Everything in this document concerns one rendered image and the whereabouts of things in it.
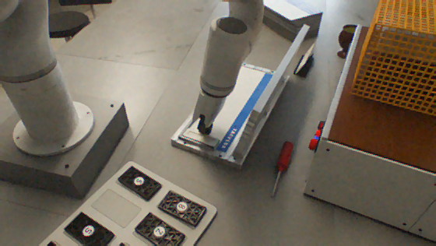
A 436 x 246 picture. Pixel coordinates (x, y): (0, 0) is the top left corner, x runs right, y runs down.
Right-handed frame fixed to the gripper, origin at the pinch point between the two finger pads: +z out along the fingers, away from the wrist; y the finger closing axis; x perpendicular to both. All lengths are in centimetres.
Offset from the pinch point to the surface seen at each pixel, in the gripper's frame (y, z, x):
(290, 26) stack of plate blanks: -68, -2, 4
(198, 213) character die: 22.4, 0.8, 10.1
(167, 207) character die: 24.2, 1.9, 3.3
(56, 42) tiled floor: -132, 142, -214
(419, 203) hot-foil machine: 6, -16, 48
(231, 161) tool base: 5.6, 0.6, 10.5
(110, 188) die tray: 25.1, 6.3, -11.8
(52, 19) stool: -75, 62, -143
